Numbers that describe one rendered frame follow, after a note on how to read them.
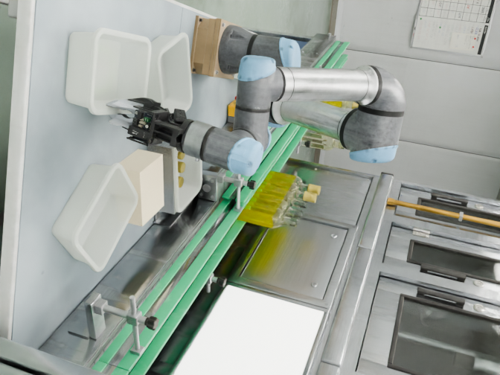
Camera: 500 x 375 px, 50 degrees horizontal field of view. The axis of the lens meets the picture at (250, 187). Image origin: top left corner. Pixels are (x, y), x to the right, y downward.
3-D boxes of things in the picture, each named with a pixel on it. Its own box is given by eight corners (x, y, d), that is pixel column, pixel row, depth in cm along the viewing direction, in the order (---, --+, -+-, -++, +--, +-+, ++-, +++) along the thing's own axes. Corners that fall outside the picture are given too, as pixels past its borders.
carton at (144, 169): (117, 219, 144) (142, 226, 142) (113, 167, 136) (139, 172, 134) (140, 199, 154) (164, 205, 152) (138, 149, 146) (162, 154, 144)
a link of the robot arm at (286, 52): (265, 33, 170) (306, 39, 166) (260, 76, 175) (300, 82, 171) (252, 34, 160) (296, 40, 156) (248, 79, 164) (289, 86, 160)
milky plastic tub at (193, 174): (152, 210, 161) (178, 216, 159) (147, 143, 150) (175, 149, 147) (178, 182, 176) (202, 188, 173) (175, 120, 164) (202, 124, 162)
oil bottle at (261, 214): (221, 216, 185) (280, 231, 179) (221, 203, 182) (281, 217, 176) (227, 208, 189) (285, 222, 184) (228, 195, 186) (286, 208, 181)
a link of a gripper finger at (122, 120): (93, 108, 114) (131, 120, 111) (109, 107, 119) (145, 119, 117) (91, 122, 114) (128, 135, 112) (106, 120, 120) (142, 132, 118)
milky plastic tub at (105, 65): (59, 21, 106) (97, 26, 104) (120, 33, 127) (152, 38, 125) (53, 109, 110) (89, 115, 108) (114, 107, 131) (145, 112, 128)
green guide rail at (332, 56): (222, 178, 176) (245, 184, 174) (222, 176, 175) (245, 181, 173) (336, 42, 318) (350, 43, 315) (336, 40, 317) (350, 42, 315)
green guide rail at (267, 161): (222, 198, 180) (244, 203, 178) (222, 196, 179) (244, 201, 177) (335, 54, 321) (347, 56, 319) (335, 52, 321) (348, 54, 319)
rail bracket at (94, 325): (68, 337, 127) (153, 366, 121) (58, 283, 118) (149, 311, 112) (81, 324, 131) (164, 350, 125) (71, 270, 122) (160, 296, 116)
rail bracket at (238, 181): (216, 207, 177) (251, 216, 173) (216, 163, 168) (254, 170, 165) (219, 203, 179) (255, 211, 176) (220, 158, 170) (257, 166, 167)
